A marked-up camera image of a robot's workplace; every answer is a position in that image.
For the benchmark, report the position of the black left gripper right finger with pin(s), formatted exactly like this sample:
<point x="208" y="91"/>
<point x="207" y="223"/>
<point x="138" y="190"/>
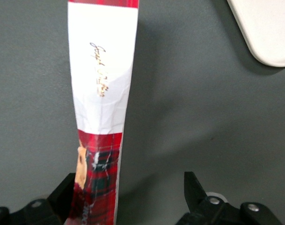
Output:
<point x="198" y="201"/>

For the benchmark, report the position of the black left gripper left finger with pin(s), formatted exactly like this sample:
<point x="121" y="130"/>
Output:
<point x="58" y="204"/>

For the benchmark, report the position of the red tartan cookie box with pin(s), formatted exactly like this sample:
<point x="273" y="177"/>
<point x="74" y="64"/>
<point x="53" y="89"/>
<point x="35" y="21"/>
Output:
<point x="102" y="70"/>

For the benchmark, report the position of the cream plastic tray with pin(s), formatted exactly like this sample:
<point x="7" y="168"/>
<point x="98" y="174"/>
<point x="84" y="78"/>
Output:
<point x="268" y="28"/>

